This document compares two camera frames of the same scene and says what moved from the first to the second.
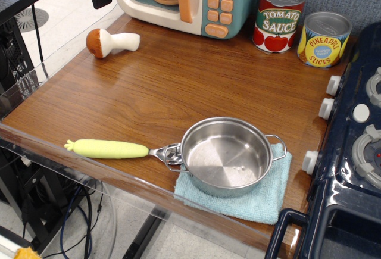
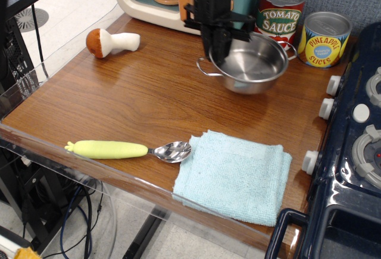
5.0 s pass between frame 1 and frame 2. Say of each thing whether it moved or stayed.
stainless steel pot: moved
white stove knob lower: stayed
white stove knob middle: stayed
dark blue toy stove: stayed
